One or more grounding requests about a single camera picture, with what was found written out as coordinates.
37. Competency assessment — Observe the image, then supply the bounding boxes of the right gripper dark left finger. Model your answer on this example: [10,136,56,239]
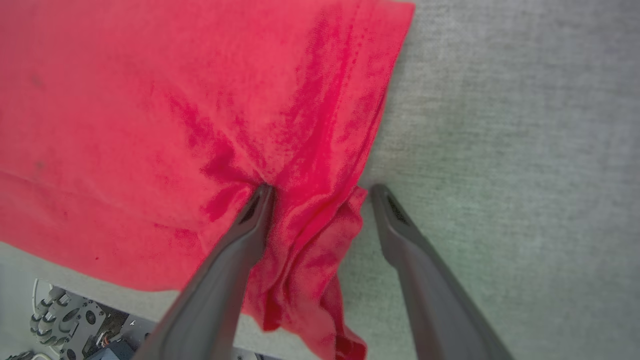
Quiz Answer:
[132,184,276,360]

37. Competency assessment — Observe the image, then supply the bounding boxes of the robot wheeled base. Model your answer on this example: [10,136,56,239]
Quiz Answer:
[0,279,273,360]

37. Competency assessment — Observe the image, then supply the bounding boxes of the grey mecanum wheel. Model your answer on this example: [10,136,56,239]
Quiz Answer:
[29,286,107,360]

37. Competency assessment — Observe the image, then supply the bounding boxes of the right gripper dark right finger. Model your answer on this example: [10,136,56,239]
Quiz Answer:
[369,184,516,360]

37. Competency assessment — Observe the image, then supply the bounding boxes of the red white basketball jersey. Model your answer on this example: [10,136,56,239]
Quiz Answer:
[0,0,416,360]

